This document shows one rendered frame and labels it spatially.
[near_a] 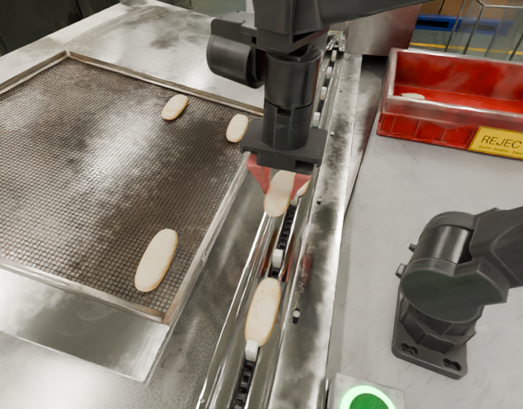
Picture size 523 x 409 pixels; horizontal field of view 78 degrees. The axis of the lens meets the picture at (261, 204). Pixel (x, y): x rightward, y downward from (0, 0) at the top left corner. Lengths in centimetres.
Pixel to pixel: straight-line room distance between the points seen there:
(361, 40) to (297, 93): 85
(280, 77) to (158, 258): 27
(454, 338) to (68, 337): 45
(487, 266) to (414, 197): 36
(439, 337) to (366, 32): 94
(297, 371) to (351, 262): 21
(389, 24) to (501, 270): 92
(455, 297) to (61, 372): 47
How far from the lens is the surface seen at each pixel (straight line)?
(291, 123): 37
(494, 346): 56
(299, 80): 35
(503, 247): 36
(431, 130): 85
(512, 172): 87
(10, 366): 56
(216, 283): 51
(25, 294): 48
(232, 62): 38
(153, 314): 42
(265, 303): 45
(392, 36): 119
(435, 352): 50
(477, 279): 36
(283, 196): 46
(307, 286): 46
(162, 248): 46
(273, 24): 31
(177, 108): 71
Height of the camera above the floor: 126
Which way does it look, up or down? 45 degrees down
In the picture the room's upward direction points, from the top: straight up
